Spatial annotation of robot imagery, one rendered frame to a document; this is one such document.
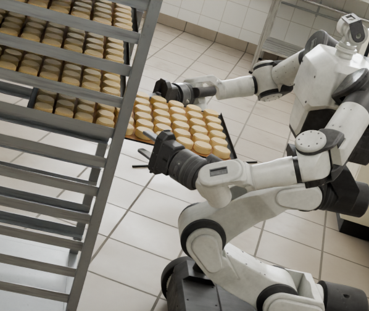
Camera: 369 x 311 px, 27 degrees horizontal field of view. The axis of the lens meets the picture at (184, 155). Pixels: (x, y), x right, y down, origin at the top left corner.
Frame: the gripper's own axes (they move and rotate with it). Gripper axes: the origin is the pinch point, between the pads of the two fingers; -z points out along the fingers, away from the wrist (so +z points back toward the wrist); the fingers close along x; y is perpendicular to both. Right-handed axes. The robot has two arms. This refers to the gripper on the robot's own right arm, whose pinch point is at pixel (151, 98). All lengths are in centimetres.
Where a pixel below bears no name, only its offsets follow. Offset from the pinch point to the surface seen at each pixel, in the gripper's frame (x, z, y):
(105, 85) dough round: 10.4, -34.7, 10.1
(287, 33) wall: -49, 421, -197
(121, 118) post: 6.8, -40.0, 23.1
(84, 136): -18.5, -12.8, -12.4
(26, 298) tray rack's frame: -62, -40, 6
